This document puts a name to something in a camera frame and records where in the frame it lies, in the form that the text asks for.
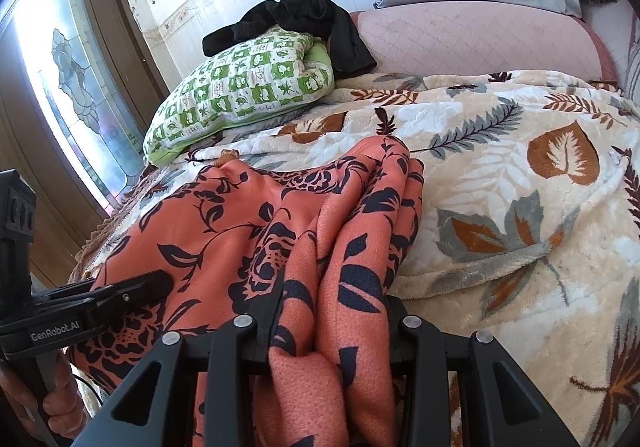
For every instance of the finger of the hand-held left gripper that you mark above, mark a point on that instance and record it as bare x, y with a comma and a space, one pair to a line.
145, 287

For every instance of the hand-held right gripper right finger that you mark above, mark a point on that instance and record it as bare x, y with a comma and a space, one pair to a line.
397, 327

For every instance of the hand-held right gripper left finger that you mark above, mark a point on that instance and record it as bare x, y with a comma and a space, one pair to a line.
272, 309

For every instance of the orange floral print garment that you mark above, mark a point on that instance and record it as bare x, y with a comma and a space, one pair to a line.
225, 237

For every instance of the person's left hand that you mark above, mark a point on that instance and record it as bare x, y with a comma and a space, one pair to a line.
70, 402

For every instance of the brown lace-trimmed bedsheet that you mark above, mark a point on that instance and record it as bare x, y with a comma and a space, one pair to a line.
125, 207

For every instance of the leaf print fleece blanket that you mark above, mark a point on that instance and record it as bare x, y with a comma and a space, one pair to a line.
500, 187

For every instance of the stained glass door panel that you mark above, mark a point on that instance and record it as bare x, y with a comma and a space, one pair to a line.
80, 77

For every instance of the green white patterned pillow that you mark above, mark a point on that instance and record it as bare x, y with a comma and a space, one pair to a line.
240, 87

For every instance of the black cloth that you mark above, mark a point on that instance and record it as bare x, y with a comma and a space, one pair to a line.
345, 42

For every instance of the pink quilted headboard cushion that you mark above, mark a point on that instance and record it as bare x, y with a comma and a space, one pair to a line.
475, 42

